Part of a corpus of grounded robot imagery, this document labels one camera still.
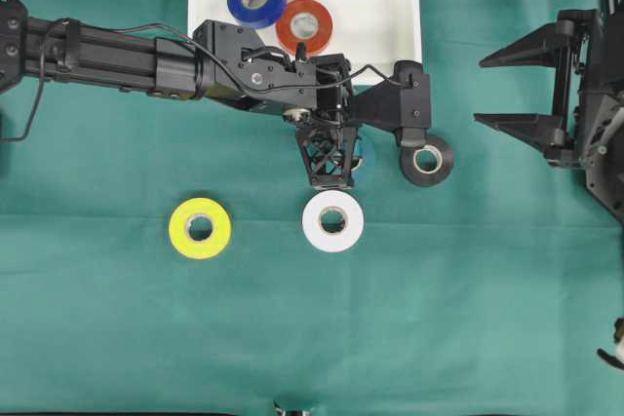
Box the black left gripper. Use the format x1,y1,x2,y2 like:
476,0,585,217
295,54,360,190

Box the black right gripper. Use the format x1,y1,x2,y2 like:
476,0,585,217
474,10,623,170

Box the dark green tape roll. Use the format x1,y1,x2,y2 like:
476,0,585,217
351,134,376,184

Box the red tape roll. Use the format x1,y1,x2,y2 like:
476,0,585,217
275,0,332,56

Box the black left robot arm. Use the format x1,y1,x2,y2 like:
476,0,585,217
1,0,358,190

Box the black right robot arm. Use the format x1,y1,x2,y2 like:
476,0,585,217
474,0,623,219

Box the black tape roll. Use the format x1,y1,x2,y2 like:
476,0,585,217
400,134,454,187

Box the white tape roll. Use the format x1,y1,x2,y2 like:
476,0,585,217
301,190,365,252

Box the yellow tape roll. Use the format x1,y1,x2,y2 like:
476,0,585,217
168,198,232,260

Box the metal clamp bottom edge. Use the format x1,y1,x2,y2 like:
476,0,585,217
273,400,312,416

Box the black white object table edge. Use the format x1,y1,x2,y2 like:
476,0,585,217
597,317,624,370

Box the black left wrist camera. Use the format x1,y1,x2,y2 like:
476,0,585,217
349,60,432,149

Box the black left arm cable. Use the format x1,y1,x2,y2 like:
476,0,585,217
0,19,415,144

